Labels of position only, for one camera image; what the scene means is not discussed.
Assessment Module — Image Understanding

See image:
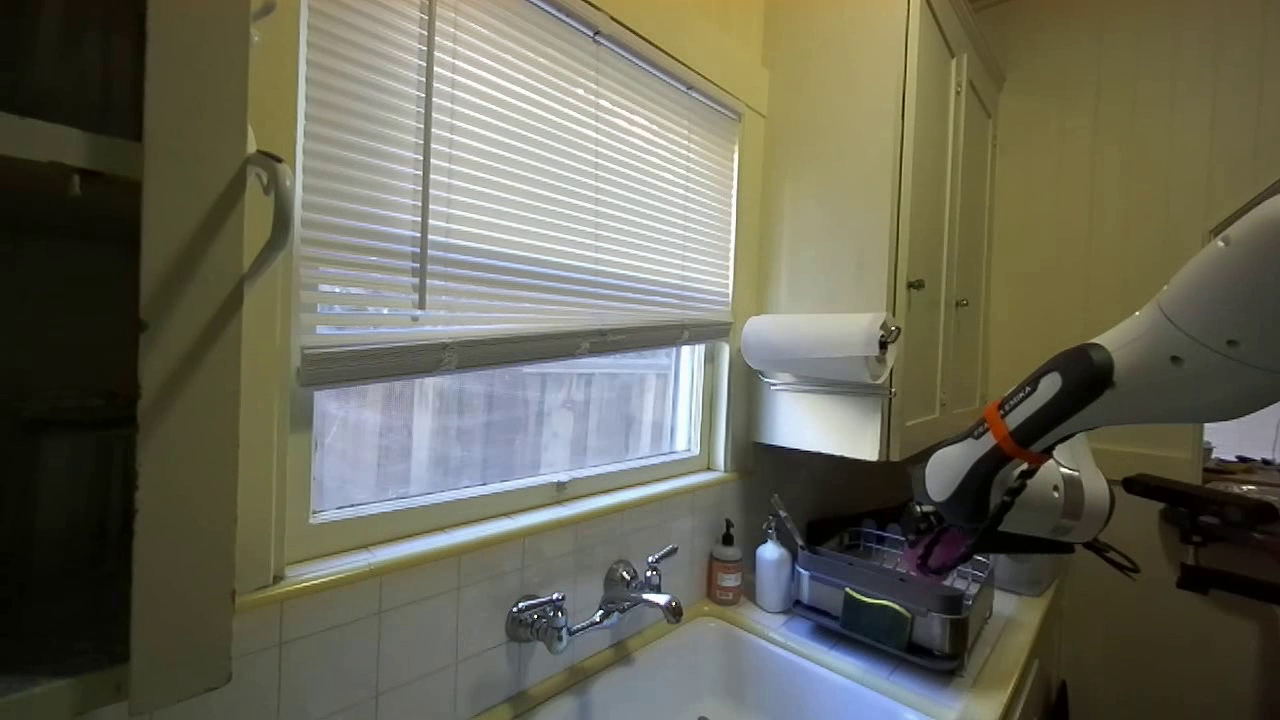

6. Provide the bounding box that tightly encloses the cream framed window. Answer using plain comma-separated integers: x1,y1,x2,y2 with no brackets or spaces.
276,333,739,569

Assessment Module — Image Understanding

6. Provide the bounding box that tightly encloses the yellow green sponge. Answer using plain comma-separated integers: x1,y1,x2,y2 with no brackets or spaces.
838,582,914,655

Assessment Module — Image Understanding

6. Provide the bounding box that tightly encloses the steel dishrack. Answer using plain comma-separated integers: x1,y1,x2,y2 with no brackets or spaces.
791,509,999,676

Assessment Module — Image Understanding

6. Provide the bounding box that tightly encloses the blind tilt wand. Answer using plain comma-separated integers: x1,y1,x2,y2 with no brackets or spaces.
411,0,439,314

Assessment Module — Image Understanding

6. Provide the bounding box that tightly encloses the white window blind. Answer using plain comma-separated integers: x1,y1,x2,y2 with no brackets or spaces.
291,0,745,397

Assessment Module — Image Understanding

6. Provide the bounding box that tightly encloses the chrome wall faucet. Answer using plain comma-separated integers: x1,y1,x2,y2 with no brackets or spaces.
499,539,689,655

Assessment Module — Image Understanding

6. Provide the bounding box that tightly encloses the orange soap bottle black pump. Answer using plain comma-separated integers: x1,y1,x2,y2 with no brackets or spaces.
702,517,746,610

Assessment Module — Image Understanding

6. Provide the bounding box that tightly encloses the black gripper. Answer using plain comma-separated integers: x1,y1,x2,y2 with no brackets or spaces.
899,491,1018,578

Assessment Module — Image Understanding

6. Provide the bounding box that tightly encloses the white wall hook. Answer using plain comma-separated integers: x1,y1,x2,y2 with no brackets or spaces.
240,146,300,276

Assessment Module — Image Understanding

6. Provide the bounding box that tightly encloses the cream open shelf unit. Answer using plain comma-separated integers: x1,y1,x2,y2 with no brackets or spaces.
0,0,259,714

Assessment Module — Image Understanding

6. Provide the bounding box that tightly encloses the white paper towel roll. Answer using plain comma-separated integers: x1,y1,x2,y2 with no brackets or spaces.
736,306,903,393

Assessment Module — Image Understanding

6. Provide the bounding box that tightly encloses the white sink basin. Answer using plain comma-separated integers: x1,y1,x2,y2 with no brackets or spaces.
527,610,941,720

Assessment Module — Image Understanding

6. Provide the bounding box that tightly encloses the cream upper wall cabinet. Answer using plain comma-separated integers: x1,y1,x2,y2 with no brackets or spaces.
745,0,1004,468

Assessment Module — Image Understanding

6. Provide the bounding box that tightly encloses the white soap dispenser bottle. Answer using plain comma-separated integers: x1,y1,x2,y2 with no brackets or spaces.
752,509,800,618

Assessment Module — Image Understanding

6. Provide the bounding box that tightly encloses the dark metal bracket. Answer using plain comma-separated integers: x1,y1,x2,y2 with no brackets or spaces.
1117,464,1280,607

